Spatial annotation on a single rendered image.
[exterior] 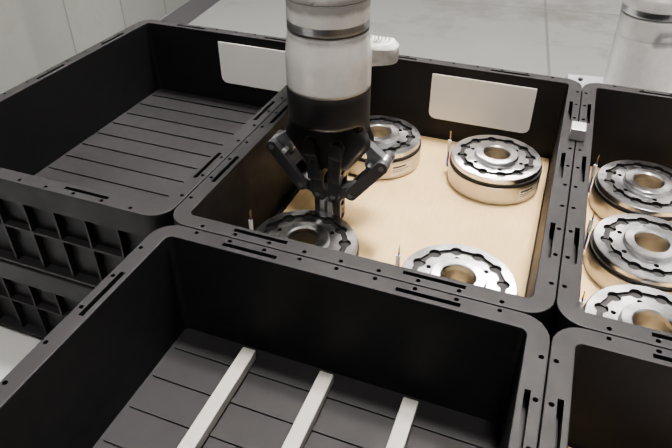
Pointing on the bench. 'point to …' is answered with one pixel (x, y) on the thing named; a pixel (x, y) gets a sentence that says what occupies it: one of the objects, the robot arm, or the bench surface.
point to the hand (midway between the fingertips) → (330, 209)
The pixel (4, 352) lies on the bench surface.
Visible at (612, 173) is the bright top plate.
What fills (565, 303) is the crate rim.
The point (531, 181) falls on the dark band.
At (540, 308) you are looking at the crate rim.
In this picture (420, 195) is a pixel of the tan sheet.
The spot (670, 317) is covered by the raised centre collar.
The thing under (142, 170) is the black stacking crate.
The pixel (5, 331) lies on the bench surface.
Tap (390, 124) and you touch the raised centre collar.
